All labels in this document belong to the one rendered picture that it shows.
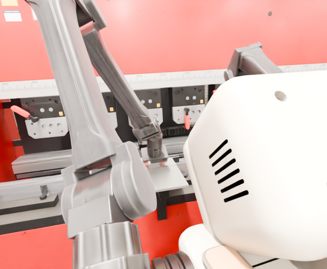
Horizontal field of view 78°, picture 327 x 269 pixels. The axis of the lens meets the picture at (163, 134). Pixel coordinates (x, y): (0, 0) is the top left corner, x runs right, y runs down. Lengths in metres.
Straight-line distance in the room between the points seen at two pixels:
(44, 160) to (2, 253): 0.46
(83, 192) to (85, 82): 0.15
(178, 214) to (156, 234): 0.14
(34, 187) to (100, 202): 0.84
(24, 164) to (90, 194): 1.09
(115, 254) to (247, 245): 0.12
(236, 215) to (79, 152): 0.20
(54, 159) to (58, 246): 0.46
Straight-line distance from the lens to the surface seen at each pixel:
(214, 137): 0.18
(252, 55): 0.65
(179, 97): 0.90
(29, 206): 1.06
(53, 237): 1.04
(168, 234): 1.05
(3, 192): 1.13
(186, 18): 0.94
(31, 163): 1.33
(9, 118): 1.64
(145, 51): 0.88
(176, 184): 0.77
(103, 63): 0.53
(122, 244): 0.23
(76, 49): 0.35
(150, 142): 0.72
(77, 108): 0.30
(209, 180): 0.21
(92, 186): 0.27
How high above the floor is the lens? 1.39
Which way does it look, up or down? 16 degrees down
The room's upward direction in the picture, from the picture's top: 3 degrees counter-clockwise
